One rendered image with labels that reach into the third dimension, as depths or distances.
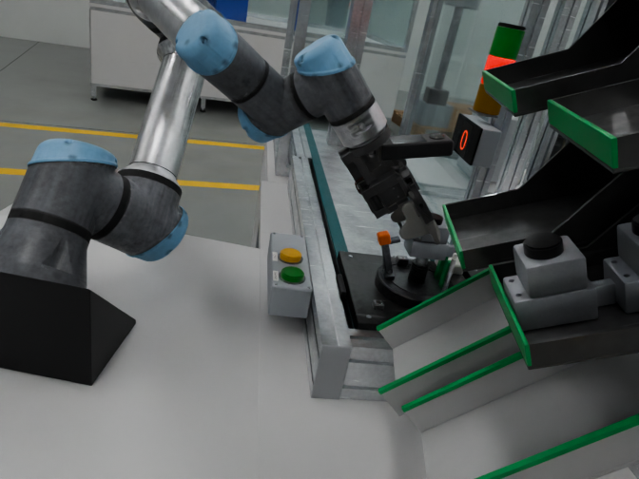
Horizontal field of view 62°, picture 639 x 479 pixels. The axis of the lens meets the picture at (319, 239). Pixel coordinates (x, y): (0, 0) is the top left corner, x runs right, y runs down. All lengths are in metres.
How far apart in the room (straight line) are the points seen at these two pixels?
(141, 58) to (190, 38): 5.05
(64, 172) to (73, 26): 8.04
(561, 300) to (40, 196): 0.68
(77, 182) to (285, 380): 0.43
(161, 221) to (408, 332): 0.45
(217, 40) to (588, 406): 0.58
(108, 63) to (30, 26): 3.28
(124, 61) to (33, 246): 5.03
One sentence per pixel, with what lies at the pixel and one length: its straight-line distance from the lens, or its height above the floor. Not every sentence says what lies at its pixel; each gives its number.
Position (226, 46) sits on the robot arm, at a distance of 0.73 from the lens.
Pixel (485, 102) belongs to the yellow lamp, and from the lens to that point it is 1.05.
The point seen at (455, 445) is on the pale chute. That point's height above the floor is 1.02.
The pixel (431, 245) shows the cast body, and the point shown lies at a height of 1.07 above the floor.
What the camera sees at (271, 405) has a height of 0.86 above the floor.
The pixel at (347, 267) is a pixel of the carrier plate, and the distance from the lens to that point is 0.97.
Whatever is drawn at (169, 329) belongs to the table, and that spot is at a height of 0.86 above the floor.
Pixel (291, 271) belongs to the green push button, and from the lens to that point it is 0.92.
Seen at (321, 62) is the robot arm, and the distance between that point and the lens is 0.76.
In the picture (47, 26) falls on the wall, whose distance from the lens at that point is 8.93.
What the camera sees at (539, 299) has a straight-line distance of 0.47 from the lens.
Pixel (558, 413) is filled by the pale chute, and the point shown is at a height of 1.09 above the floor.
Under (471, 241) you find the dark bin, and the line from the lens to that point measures 0.61.
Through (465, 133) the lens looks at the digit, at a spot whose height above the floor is 1.21.
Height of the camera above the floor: 1.42
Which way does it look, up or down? 25 degrees down
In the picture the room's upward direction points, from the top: 11 degrees clockwise
